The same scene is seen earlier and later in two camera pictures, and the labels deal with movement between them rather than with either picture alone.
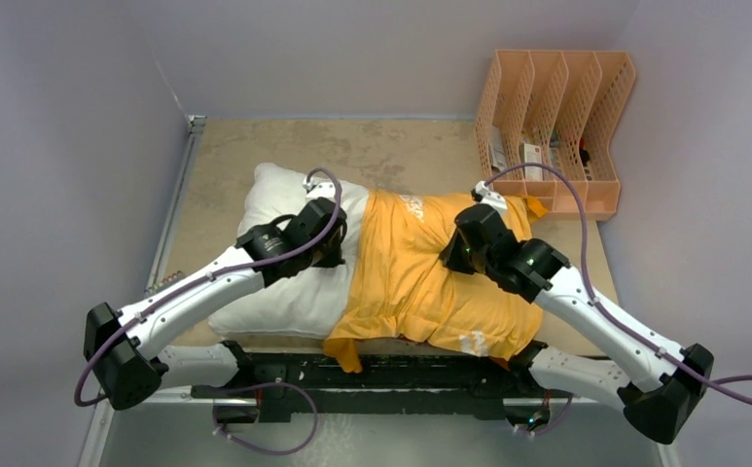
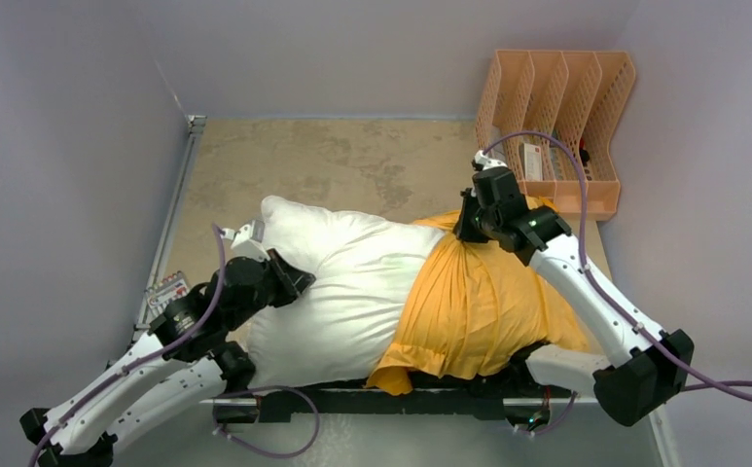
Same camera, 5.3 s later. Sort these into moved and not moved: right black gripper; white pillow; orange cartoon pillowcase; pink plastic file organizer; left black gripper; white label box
Moved: orange cartoon pillowcase; left black gripper; white pillow; right black gripper
Not moved: pink plastic file organizer; white label box
